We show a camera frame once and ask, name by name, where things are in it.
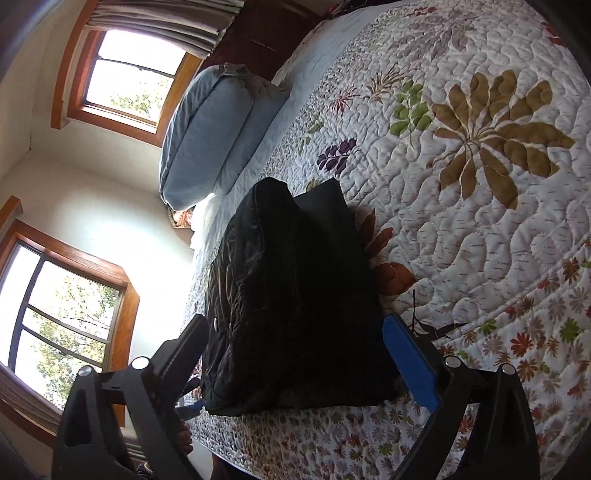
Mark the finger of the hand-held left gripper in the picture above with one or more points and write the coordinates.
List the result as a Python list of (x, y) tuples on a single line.
[(193, 409)]

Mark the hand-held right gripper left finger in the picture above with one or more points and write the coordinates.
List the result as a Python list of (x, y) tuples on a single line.
[(189, 341)]

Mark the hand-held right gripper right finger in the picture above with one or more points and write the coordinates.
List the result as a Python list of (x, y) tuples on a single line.
[(408, 357)]

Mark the black quilted pants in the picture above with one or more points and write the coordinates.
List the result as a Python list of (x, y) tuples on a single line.
[(295, 300)]

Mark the person's left hand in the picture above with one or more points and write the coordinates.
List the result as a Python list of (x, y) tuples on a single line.
[(186, 438)]

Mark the wooden framed window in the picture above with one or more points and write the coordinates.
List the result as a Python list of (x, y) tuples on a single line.
[(83, 111), (130, 300)]

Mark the floral quilted bedspread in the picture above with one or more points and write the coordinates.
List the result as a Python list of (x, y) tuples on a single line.
[(461, 254)]

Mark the dark wooden headboard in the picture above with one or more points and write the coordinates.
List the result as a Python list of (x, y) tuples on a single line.
[(258, 41)]

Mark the striped grey curtain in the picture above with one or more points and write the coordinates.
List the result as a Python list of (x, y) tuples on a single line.
[(175, 23)]

